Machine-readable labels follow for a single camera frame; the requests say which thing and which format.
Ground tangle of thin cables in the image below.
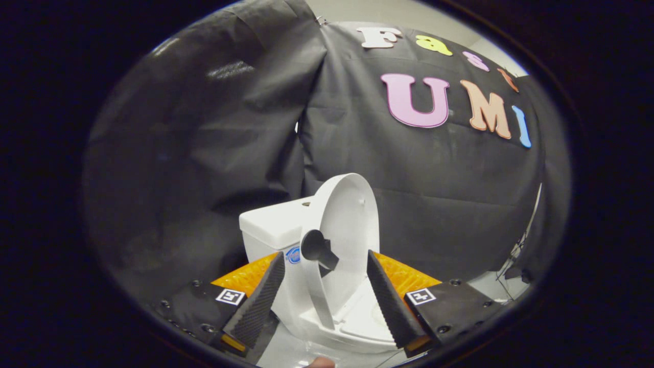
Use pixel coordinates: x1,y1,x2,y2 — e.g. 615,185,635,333
497,184,543,303

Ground white toilet lid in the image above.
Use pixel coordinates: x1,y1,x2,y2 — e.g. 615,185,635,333
300,173,382,331

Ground white toilet seat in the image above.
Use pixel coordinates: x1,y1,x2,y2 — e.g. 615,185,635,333
327,286,404,344

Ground white toilet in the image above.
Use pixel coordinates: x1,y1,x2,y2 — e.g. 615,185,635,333
239,197,409,354

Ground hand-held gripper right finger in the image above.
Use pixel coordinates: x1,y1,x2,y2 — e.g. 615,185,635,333
367,249,504,358

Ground black backdrop cloth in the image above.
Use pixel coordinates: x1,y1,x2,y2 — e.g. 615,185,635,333
82,0,572,307

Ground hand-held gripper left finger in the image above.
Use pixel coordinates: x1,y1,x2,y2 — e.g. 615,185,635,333
153,251,286,358

